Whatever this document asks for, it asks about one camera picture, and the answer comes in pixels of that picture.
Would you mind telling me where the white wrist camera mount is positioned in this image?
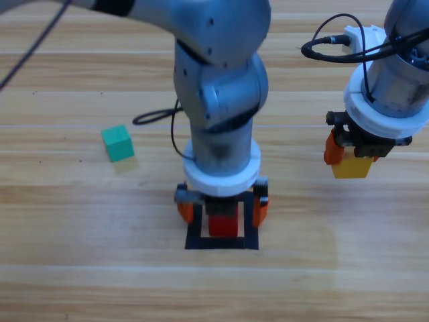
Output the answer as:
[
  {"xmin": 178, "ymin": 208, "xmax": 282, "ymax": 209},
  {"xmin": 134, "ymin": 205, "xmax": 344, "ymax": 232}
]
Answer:
[
  {"xmin": 182, "ymin": 139, "xmax": 262, "ymax": 196},
  {"xmin": 342, "ymin": 25, "xmax": 429, "ymax": 139}
]

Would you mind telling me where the black tape square outline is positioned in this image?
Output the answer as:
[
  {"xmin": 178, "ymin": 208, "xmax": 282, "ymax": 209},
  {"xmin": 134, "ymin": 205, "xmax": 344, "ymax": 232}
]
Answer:
[{"xmin": 184, "ymin": 190, "xmax": 260, "ymax": 252}]

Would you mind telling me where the yellow wooden block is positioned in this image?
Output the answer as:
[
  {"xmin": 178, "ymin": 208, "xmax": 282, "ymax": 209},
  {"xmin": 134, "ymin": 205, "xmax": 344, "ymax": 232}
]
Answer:
[{"xmin": 330, "ymin": 149, "xmax": 373, "ymax": 180}]

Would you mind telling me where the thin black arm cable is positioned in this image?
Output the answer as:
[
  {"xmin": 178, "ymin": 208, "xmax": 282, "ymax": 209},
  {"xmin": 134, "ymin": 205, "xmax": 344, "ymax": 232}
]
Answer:
[
  {"xmin": 313, "ymin": 13, "xmax": 376, "ymax": 103},
  {"xmin": 170, "ymin": 99, "xmax": 189, "ymax": 159}
]

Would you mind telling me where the dark hanging cable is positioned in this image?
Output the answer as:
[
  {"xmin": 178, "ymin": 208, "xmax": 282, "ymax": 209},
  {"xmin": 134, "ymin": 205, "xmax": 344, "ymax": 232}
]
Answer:
[{"xmin": 0, "ymin": 0, "xmax": 73, "ymax": 90}]

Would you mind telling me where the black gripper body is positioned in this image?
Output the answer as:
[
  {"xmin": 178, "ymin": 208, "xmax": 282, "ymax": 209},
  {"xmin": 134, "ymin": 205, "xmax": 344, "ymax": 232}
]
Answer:
[
  {"xmin": 174, "ymin": 177, "xmax": 269, "ymax": 215},
  {"xmin": 325, "ymin": 110, "xmax": 413, "ymax": 158}
]

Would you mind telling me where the green wooden block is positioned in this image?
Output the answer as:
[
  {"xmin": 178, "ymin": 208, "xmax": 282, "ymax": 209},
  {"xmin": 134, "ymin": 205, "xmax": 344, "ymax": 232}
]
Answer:
[{"xmin": 101, "ymin": 124, "xmax": 135, "ymax": 164}]

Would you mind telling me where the thick black camera cable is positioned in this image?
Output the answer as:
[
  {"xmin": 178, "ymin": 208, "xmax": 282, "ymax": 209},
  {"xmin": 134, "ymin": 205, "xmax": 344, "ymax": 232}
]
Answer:
[
  {"xmin": 300, "ymin": 28, "xmax": 429, "ymax": 64},
  {"xmin": 133, "ymin": 106, "xmax": 184, "ymax": 126}
]

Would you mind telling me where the red wooden block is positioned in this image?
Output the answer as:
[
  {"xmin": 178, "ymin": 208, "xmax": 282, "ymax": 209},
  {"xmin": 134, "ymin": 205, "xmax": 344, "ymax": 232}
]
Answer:
[{"xmin": 208, "ymin": 206, "xmax": 241, "ymax": 237}]

